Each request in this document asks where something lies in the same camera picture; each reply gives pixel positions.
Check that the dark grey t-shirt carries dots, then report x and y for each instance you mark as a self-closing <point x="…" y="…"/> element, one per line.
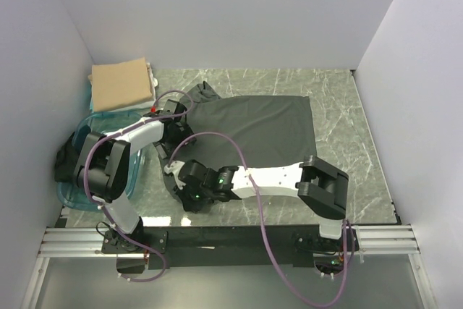
<point x="262" y="131"/>

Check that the black t-shirt in bin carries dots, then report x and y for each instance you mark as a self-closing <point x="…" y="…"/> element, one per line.
<point x="65" y="162"/>

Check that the folded tan t-shirt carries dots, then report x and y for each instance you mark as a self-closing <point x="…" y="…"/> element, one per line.
<point x="116" y="86"/>

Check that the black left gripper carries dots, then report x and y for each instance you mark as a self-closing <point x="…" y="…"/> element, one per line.
<point x="186" y="137"/>

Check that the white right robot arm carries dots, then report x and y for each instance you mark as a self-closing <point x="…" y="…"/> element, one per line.
<point x="318" y="184"/>

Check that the clear blue plastic bin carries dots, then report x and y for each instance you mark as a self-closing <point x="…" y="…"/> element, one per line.
<point x="69" y="194"/>

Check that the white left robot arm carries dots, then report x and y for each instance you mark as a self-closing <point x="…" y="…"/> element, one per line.
<point x="102" y="169"/>

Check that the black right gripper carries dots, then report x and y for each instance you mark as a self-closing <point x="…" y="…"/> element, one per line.
<point x="188" y="205"/>

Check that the aluminium extrusion rail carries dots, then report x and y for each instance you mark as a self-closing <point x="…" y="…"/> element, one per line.
<point x="87" y="243"/>

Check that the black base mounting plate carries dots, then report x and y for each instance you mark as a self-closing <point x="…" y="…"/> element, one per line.
<point x="295" y="245"/>

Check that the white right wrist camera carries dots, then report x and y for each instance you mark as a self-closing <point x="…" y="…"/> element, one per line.
<point x="173" y="168"/>

